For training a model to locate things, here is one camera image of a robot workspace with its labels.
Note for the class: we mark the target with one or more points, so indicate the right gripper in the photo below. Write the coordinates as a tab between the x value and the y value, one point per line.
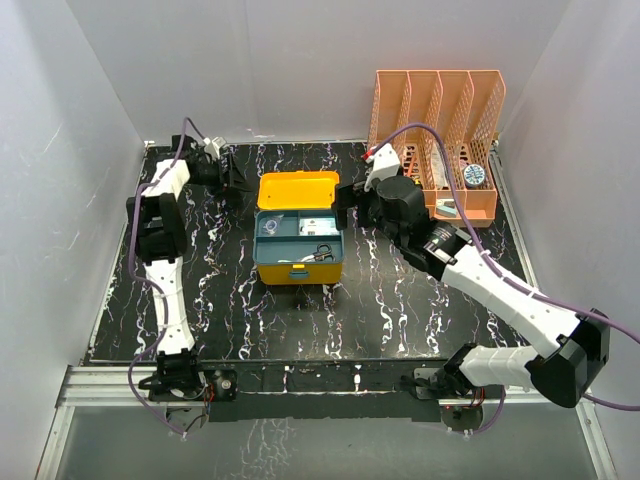
348	196

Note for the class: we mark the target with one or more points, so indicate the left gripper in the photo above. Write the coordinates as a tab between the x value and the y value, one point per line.
237	182

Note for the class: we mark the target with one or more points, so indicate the white gauze packet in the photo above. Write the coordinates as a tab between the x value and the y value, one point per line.
317	226

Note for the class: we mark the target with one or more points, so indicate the black handled scissors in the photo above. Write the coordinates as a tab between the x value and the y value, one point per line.
322	252

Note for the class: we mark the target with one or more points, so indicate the small blue patterned packet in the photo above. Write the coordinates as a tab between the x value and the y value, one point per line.
272	224

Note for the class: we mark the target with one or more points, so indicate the blue divided tray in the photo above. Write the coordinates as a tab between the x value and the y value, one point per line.
266	248

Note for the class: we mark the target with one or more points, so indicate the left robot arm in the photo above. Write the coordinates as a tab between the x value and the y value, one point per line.
159	243

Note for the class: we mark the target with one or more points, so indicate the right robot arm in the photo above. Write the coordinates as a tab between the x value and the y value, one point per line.
567	347

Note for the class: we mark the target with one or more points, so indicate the yellow medicine box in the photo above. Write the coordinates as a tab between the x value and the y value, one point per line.
300	190

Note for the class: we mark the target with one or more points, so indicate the blue white stapler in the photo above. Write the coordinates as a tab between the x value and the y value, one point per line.
446	208

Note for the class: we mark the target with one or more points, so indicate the pink desk organizer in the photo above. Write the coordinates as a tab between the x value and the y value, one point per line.
464	107

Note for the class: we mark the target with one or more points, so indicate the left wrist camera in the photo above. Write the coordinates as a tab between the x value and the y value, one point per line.
215	147

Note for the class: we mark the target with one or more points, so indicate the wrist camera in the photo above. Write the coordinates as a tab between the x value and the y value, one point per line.
383	164
215	147

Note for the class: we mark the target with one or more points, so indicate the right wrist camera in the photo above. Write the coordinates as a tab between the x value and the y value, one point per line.
383	164

